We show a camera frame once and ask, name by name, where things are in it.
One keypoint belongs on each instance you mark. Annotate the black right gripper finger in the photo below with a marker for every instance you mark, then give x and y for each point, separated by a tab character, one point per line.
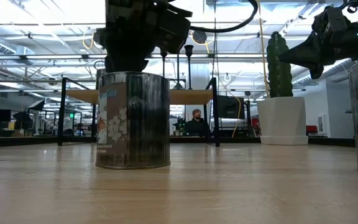
317	72
306	56

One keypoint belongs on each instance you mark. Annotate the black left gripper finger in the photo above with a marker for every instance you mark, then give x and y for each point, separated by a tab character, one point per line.
115	65
138	64

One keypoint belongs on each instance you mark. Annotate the candle tin with grey wax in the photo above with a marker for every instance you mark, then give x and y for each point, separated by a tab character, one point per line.
141	124

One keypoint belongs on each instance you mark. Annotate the black background robot arm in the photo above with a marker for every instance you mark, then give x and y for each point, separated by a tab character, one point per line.
179	126

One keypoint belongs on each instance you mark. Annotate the green cactus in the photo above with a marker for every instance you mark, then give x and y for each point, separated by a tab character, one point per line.
279	74

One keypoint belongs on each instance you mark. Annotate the red box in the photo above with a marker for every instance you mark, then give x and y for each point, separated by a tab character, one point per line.
311	129

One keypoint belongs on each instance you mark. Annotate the white plant pot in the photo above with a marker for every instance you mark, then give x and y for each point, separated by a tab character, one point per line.
283	121

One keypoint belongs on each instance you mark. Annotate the wooden shelf with black legs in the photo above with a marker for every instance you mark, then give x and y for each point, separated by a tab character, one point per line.
194	97

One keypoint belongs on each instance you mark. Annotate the person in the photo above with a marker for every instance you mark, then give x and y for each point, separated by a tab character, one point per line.
197	127

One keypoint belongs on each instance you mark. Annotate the black studio light stand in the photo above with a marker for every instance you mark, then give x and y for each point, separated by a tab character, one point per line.
36	105

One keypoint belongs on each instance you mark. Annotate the black television screen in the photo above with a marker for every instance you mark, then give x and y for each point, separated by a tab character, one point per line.
230	107

